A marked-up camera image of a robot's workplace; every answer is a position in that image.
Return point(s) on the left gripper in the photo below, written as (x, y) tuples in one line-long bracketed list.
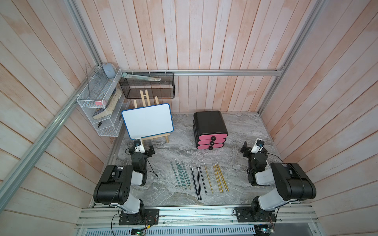
[(148, 153)]

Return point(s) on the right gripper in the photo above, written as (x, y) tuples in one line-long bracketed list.
[(244, 148)]

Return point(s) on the yellow pencil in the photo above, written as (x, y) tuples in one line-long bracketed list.
[(222, 177), (222, 184), (217, 178), (208, 177)]

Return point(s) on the black drawer cabinet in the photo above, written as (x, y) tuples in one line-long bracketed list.
[(208, 122)]

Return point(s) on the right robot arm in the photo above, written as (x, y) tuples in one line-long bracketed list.
[(290, 183)]

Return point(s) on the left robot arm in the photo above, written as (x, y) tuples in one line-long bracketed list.
[(114, 185)]

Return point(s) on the pink bottom drawer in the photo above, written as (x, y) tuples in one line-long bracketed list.
[(210, 147)]

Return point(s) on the green pencil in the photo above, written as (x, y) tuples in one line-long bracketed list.
[(177, 179), (183, 174), (182, 177), (180, 174), (186, 173)]

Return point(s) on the book on shelf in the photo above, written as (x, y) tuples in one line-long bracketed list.
[(110, 106)]

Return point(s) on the green white ruler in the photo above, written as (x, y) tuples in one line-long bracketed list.
[(134, 78)]

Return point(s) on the grey round speaker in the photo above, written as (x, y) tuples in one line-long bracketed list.
[(109, 70)]

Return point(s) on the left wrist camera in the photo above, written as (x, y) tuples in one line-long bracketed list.
[(138, 145)]

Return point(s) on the white board blue frame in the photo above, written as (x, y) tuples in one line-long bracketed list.
[(148, 121)]

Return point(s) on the white wire wall shelf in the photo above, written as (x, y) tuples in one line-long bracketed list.
[(100, 88)]

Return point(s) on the black mesh wall basket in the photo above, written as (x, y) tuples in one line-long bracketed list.
[(165, 89)]

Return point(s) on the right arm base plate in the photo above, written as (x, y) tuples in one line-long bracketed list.
[(249, 214)]

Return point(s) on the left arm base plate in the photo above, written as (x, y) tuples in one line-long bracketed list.
[(148, 216)]

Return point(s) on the aluminium mounting rail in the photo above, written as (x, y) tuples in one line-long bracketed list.
[(290, 220)]

